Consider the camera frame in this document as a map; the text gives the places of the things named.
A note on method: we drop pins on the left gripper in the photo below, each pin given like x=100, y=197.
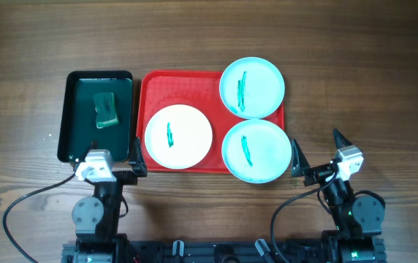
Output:
x=128, y=177

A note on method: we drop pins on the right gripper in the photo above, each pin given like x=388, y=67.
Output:
x=299, y=167

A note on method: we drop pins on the green yellow sponge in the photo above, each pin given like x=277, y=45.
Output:
x=106, y=114

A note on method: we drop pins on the light blue plate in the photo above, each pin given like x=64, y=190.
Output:
x=252, y=88
x=256, y=151

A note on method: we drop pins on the white plate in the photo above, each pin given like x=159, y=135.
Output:
x=178, y=136

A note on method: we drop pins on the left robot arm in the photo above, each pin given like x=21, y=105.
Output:
x=96, y=217

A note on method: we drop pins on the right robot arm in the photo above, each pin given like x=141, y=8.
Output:
x=357, y=215

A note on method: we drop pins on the black water tray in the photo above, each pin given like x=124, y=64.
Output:
x=78, y=122

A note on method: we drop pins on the red plastic tray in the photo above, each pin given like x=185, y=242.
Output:
x=199, y=89

